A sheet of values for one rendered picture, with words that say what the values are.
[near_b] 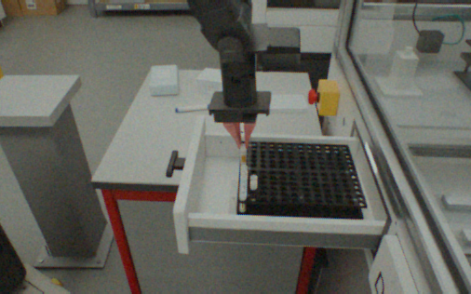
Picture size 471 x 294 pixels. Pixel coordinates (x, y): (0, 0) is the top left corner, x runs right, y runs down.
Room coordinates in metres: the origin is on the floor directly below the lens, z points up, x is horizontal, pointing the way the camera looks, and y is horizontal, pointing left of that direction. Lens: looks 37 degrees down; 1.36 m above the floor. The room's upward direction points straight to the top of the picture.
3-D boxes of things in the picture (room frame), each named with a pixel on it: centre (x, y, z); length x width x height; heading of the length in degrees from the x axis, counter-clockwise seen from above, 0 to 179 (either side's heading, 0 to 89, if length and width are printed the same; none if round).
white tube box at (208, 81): (1.12, 0.04, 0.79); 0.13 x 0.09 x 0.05; 72
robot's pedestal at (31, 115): (1.10, 0.70, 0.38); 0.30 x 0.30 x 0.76; 0
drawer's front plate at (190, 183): (0.55, 0.08, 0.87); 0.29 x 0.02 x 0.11; 177
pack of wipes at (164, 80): (1.15, 0.23, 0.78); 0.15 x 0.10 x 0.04; 7
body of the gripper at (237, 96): (0.56, -0.01, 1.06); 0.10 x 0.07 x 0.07; 82
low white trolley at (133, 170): (0.96, 0.03, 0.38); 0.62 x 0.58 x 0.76; 177
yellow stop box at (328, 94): (0.86, -0.25, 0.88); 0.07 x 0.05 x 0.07; 177
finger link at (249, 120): (0.56, -0.01, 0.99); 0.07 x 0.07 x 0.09; 82
